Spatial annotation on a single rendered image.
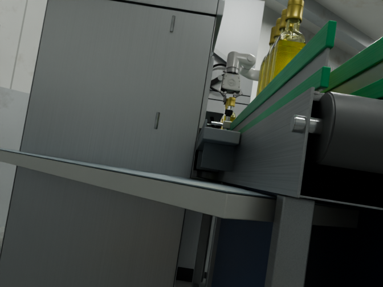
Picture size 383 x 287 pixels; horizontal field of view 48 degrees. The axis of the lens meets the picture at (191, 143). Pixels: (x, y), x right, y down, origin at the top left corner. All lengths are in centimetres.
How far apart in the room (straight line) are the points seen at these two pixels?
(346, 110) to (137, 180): 37
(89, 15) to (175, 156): 58
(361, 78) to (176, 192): 30
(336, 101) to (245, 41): 283
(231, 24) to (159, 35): 179
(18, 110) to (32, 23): 86
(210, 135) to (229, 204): 48
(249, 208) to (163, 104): 97
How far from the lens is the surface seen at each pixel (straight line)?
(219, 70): 320
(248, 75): 245
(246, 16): 335
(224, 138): 101
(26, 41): 454
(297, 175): 47
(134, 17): 159
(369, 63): 60
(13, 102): 443
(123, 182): 73
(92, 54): 157
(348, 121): 46
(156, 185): 65
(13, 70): 446
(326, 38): 53
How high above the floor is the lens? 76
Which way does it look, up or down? 4 degrees up
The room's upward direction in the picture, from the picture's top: 9 degrees clockwise
